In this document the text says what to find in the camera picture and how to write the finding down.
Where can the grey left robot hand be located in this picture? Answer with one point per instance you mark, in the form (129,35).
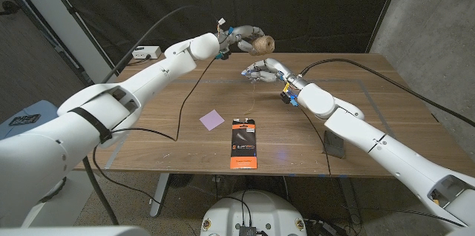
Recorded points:
(243,32)

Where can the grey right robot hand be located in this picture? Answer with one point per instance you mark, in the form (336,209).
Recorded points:
(276,71)

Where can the brown twine spool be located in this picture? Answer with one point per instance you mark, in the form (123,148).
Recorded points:
(264,45)

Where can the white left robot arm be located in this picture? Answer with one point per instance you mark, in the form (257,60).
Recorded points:
(159,72)

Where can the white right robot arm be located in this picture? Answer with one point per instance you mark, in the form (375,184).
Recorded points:
(371,139)

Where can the orange black retail package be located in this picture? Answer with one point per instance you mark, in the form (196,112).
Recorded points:
(243,143)

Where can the purple sticky note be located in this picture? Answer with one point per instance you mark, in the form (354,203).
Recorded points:
(212,120)

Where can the black backdrop curtain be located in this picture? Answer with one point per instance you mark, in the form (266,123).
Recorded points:
(297,6)

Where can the small black box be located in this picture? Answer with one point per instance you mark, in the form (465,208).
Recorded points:
(334,146)

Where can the white power strip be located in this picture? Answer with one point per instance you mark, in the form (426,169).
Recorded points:
(144,52)

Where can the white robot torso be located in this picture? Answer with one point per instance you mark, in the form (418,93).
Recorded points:
(256,210)

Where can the grey table leg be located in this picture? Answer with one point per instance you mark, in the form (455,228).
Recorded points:
(349,199)
(159,195)

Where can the floor power strip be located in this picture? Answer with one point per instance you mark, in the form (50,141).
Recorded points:
(322,226)

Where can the small black patterned item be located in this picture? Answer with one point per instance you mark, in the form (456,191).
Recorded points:
(24,119)

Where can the blue bag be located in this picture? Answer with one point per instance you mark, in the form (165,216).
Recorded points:
(15,132)

